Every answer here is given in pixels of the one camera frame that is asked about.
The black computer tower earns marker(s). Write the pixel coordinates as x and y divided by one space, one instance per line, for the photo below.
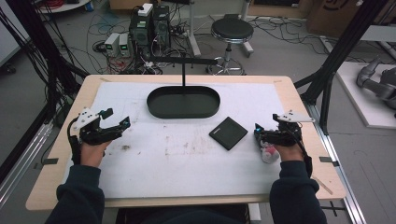
140 34
161 28

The white table mat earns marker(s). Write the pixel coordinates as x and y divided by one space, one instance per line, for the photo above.
174 168

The black oval tray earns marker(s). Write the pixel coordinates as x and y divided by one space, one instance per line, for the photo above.
183 102

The black square flat case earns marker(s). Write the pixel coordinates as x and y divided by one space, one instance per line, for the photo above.
228 133

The black round stool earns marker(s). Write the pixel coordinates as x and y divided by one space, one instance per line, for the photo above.
232 31

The person's right hand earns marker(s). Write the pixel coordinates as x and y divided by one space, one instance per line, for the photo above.
290 153

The white floor platform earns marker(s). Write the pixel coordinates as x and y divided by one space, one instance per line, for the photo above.
367 109

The white box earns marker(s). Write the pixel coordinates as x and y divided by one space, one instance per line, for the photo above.
145 9

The black metal frame post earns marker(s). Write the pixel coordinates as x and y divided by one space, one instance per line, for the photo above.
339 46

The person's left hand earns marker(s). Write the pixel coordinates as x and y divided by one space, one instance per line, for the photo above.
91 153

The white metal desk leg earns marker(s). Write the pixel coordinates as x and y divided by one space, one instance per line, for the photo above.
246 43
193 31

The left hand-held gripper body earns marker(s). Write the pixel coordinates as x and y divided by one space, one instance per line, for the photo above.
91 132

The small white pink plush toy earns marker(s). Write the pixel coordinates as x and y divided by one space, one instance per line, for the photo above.
269 153

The aluminium rail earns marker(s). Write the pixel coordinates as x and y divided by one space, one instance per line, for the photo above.
336 165
21 161

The black tape strip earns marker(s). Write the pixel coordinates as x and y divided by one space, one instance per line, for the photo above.
328 160
49 161

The grey power supply unit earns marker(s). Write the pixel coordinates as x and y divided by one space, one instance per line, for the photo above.
124 44
112 43

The brown cardboard box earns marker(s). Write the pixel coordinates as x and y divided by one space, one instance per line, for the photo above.
337 15

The person's dark clothed lap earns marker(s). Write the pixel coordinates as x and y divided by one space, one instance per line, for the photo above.
183 217

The black T-shaped stand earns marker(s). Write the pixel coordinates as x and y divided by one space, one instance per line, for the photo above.
183 62

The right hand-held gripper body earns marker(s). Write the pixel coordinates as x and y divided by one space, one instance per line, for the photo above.
285 133

